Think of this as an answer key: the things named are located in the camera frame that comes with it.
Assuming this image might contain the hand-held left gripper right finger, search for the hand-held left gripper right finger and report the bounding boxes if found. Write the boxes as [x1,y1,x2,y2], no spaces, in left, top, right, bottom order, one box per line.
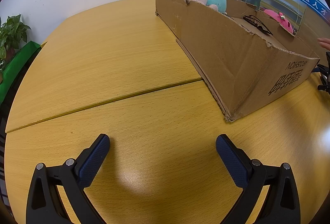
[216,134,302,224]

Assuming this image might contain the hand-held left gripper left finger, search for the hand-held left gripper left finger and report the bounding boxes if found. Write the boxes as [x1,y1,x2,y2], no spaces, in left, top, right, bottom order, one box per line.
[26,134,111,224]

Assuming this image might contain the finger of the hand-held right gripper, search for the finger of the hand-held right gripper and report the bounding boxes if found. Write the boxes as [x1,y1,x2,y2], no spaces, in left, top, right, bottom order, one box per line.
[317,77,330,93]
[313,63,330,77]

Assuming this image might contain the large cardboard box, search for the large cardboard box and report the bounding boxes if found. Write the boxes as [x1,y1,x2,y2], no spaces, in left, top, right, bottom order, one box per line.
[154,0,321,122]

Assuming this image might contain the wooden desktop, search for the wooden desktop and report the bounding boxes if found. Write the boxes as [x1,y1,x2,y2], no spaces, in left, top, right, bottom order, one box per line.
[4,0,330,224]

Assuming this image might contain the person's right hand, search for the person's right hand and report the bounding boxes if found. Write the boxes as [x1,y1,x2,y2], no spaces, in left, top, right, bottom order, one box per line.
[318,37,330,50]

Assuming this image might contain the black glasses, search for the black glasses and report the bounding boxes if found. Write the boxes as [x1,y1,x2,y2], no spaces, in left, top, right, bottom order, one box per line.
[243,15,274,36]

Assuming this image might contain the green cloth covered table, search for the green cloth covered table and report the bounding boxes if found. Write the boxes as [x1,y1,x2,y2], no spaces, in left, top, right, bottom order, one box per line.
[0,41,42,103]

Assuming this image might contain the large potted green plant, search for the large potted green plant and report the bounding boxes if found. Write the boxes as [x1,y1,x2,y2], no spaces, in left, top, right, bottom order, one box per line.
[0,14,31,71]

